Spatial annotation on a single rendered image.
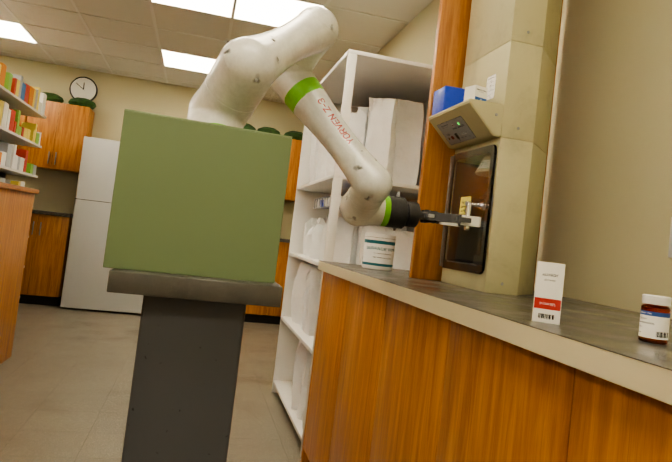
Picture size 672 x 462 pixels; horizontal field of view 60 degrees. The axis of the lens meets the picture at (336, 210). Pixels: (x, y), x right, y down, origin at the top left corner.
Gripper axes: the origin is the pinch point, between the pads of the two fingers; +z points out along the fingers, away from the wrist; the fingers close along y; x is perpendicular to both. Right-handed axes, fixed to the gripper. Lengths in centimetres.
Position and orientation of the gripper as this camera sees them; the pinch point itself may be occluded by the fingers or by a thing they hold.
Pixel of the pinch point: (466, 221)
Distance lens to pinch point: 183.2
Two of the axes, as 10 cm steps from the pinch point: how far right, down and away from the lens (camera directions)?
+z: 9.7, 1.3, 2.3
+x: -1.2, 9.9, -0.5
